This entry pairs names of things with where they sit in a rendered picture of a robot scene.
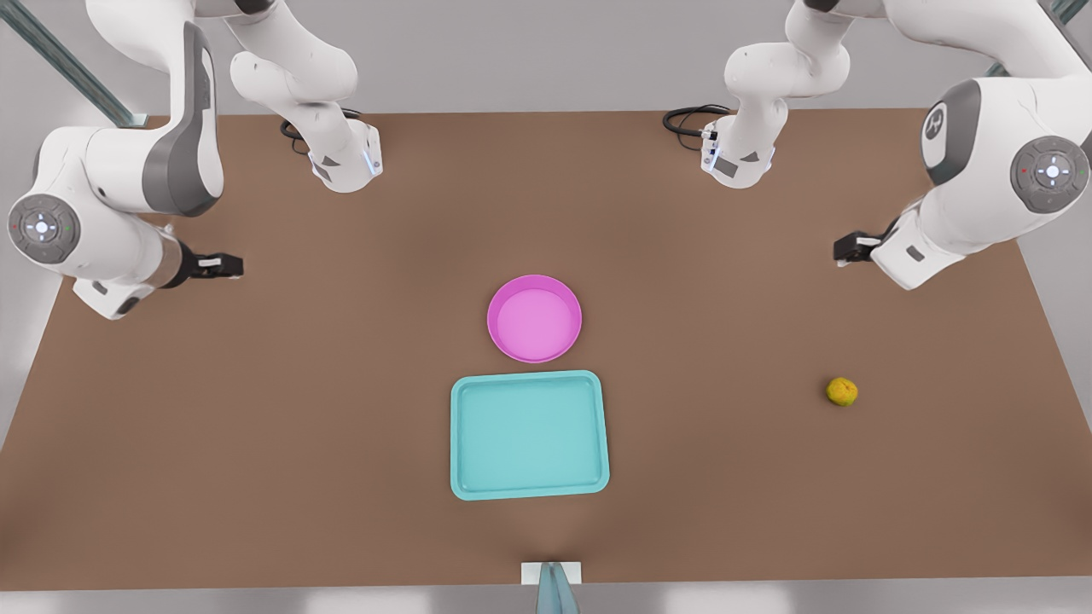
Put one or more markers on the pink round plate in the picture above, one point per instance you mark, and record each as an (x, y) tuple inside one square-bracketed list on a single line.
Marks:
[(535, 321)]

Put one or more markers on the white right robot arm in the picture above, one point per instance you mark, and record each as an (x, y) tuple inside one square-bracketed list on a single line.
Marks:
[(111, 170)]

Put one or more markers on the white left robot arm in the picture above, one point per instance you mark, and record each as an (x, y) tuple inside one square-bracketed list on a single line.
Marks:
[(981, 196)]

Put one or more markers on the small orange fruit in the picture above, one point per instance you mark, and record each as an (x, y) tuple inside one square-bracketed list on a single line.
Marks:
[(842, 391)]

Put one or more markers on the silver frame post with foot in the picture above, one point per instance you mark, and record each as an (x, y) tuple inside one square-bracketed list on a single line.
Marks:
[(556, 588)]

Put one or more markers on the turquoise rectangular tray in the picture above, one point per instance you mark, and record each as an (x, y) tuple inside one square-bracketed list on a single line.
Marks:
[(529, 435)]

